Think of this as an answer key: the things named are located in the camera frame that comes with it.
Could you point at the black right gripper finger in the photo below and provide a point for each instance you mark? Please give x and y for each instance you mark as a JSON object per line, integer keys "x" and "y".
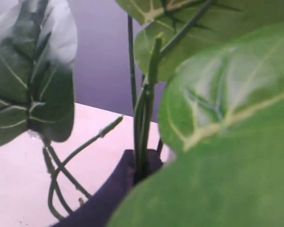
{"x": 97, "y": 211}

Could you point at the artificial red flower stem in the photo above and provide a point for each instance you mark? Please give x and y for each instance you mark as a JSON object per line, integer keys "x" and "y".
{"x": 207, "y": 86}

